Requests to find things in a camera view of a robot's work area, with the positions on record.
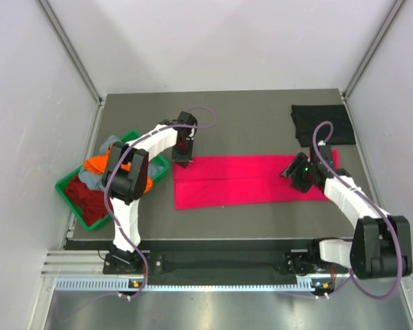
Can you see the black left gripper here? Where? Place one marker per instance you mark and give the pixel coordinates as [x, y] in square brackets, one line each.
[183, 160]

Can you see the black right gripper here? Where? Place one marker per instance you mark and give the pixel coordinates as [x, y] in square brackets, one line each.
[303, 186]

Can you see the pink t-shirt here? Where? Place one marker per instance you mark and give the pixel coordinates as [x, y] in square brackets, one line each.
[236, 180]

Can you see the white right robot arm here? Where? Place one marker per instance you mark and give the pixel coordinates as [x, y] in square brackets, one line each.
[381, 244]

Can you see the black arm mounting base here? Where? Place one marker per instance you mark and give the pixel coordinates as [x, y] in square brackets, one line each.
[278, 256]

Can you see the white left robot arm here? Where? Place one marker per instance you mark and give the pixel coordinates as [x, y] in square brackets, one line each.
[125, 181]

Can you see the folded black t-shirt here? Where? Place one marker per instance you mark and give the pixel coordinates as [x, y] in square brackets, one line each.
[307, 118]

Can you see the orange t-shirt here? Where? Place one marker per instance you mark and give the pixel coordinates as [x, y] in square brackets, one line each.
[96, 165]

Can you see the grey t-shirt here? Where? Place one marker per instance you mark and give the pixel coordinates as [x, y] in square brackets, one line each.
[94, 182]

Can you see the dark red t-shirt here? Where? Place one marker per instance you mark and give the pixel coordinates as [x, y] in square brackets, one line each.
[89, 202]

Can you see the green plastic bin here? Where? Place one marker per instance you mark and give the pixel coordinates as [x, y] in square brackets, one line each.
[62, 183]

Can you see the slotted cable duct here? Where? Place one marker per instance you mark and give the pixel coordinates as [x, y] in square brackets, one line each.
[131, 285]

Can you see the right aluminium frame post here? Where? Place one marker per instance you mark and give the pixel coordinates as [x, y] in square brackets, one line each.
[378, 38]

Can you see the aluminium frame post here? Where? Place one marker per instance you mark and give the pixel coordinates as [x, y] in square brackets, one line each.
[72, 54]
[378, 38]

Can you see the left aluminium frame post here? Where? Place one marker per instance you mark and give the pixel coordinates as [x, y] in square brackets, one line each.
[72, 54]

